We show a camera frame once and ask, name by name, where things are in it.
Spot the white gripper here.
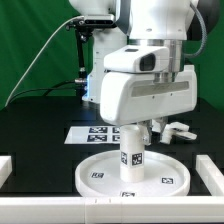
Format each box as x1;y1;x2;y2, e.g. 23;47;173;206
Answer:
100;65;197;146

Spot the white table base piece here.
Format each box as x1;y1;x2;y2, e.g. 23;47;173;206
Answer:
160;122;197;144

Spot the white round table top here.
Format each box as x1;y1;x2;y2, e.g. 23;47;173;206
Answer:
75;150;190;197

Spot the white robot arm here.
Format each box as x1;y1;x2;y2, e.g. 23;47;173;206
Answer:
69;0;219;145

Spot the white marker sheet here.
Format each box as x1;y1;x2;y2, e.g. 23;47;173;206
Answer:
64;126;120;144

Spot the white right fence bar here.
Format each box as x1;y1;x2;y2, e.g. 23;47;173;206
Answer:
196;155;224;196

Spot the white fence bar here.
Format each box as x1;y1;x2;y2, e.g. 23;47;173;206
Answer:
196;155;224;196
0;196;224;224
0;156;12;188

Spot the white front fence bar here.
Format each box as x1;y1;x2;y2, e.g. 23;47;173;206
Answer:
0;196;224;224

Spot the white left fence bar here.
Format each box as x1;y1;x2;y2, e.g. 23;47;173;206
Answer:
0;156;12;188

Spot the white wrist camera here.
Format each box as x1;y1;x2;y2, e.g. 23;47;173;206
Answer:
104;45;170;73

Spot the grey ribbed arm hose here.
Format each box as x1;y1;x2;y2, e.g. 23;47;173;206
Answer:
184;1;208;59

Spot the black cable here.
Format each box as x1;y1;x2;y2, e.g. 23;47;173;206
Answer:
6;79;88;108

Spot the black camera stand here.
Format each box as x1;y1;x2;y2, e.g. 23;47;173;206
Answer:
65;14;116;85

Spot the grey cable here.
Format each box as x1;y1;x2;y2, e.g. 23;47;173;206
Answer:
4;14;85;108

